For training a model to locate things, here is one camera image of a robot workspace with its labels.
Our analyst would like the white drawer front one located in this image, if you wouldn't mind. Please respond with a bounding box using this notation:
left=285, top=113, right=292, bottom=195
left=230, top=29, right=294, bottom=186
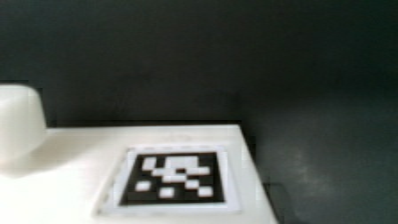
left=0, top=84, right=280, bottom=224

